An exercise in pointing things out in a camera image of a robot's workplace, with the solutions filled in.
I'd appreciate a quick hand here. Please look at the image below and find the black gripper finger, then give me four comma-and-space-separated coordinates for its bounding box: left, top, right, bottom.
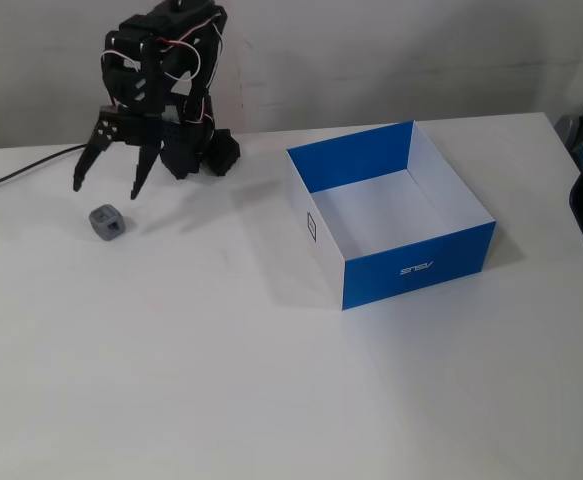
72, 112, 123, 194
129, 143, 164, 201

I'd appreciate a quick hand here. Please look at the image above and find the white and red servo wire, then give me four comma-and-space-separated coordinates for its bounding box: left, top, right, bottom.
99, 14, 223, 127

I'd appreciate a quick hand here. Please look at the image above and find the black power cable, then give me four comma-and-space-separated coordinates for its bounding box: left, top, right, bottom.
0, 143, 88, 199

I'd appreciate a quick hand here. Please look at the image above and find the gray hollow block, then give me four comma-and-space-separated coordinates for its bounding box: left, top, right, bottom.
88, 203, 127, 242

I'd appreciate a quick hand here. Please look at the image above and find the blue and white cardboard box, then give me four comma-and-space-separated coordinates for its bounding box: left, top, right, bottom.
285, 119, 497, 312

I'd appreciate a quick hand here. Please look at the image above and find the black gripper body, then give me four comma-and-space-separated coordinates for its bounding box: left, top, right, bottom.
98, 47, 170, 148

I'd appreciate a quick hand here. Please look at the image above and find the gray object with blue label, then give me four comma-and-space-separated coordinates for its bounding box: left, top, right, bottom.
554, 113, 583, 169

